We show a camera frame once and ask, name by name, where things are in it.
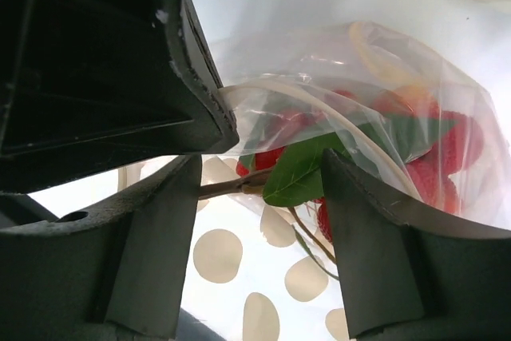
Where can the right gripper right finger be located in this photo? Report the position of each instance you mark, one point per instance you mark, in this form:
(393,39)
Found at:
(408,271)

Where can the polka dot strawberry bag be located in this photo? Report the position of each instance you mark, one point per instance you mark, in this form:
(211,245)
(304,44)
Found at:
(248,277)

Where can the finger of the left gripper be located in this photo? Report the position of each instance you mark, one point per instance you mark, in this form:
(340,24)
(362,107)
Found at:
(93,85)

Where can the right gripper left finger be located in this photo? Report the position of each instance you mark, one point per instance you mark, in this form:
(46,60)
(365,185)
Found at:
(112,271)

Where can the fake strawberry bunch with leaves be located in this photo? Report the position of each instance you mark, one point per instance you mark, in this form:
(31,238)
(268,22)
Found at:
(404,136)

